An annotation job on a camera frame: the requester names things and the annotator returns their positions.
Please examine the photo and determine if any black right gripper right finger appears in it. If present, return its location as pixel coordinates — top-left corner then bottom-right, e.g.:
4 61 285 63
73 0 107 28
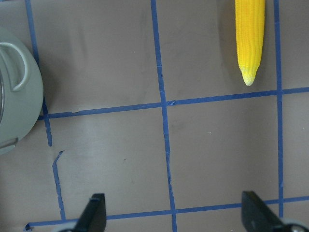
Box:
241 191 285 232

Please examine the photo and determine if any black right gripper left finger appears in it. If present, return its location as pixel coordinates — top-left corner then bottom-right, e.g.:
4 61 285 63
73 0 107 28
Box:
75 193 107 232

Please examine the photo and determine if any yellow corn cob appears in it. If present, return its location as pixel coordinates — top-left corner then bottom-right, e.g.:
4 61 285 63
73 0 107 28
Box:
235 0 266 86

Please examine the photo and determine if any green electric cooking pot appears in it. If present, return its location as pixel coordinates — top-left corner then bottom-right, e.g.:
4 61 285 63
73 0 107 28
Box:
0 28 43 155

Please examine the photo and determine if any brown paper table cover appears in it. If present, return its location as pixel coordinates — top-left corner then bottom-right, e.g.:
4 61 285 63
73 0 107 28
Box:
0 0 309 232

